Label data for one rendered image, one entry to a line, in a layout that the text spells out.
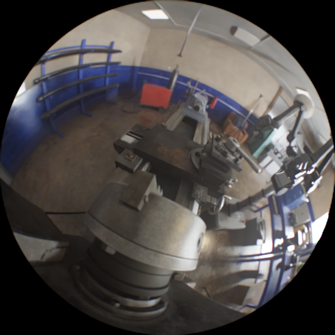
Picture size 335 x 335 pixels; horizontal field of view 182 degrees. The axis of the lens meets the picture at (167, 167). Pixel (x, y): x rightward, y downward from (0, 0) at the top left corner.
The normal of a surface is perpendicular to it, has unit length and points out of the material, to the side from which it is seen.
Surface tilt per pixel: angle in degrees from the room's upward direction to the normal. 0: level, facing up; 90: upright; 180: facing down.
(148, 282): 21
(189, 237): 25
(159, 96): 90
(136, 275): 6
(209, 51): 90
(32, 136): 90
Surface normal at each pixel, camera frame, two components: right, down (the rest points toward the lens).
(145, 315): 0.68, -0.31
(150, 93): 0.01, 0.79
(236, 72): -0.32, 0.69
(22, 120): 0.91, 0.42
